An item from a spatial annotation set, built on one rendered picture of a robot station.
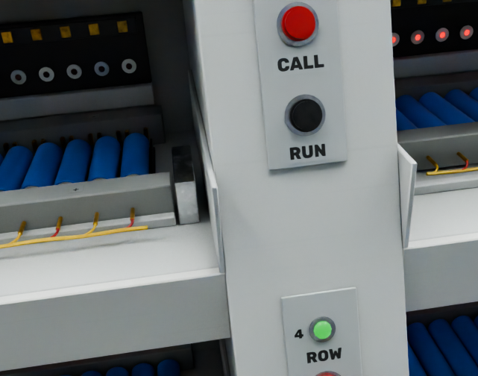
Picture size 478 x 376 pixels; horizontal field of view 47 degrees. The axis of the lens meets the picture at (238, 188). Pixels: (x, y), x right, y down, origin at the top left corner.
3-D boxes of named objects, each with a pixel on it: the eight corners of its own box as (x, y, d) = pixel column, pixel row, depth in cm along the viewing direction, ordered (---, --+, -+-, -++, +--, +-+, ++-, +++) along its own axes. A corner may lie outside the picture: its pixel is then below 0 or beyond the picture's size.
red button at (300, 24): (317, 39, 26) (315, 4, 26) (283, 42, 26) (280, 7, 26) (312, 41, 27) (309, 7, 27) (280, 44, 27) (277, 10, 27)
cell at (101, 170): (122, 157, 41) (118, 201, 35) (97, 160, 40) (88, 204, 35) (118, 133, 40) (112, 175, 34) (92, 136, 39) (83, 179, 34)
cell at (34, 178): (65, 163, 40) (51, 209, 35) (39, 166, 40) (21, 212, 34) (60, 140, 39) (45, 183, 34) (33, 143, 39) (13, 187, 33)
